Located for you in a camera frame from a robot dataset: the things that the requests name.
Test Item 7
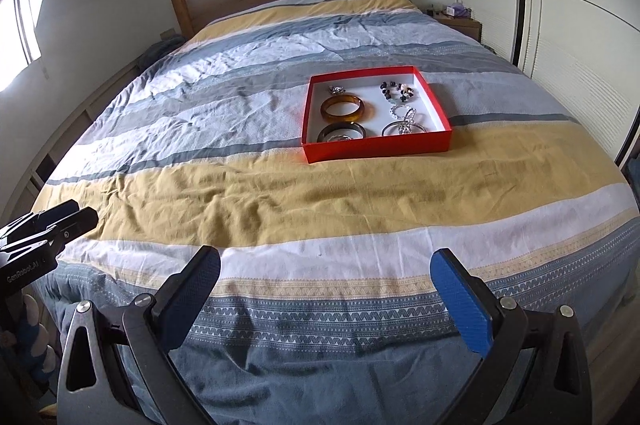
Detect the silver chain bracelet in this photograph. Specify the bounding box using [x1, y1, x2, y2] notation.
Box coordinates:
[394, 106, 424, 135]

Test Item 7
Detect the thin gold bangle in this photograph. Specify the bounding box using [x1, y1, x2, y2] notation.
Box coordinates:
[381, 119, 427, 137]

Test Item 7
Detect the dark olive bangle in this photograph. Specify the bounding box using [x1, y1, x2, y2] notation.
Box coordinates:
[317, 122, 367, 143]

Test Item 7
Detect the red jewelry box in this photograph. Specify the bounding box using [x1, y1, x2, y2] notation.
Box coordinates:
[302, 65, 452, 163]

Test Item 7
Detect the black white beaded bracelet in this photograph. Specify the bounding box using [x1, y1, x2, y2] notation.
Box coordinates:
[380, 79, 417, 103]

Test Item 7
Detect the amber resin bangle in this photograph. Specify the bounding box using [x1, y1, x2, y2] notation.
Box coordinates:
[320, 93, 366, 122]

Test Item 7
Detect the silver brooch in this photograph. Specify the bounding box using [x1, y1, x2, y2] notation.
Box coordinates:
[329, 86, 345, 96]

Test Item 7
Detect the striped bed duvet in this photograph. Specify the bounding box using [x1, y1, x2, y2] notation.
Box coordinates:
[35, 0, 639, 424]

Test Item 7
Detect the dark clothes pile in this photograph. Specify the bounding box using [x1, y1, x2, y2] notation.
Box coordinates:
[137, 34, 186, 70]

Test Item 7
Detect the window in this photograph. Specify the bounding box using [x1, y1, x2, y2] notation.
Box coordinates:
[0, 0, 41, 90]

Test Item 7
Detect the wooden nightstand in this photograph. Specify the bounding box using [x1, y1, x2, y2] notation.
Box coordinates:
[423, 6, 483, 42]

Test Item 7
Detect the white wardrobe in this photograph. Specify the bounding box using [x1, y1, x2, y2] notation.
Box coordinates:
[459, 0, 639, 166]

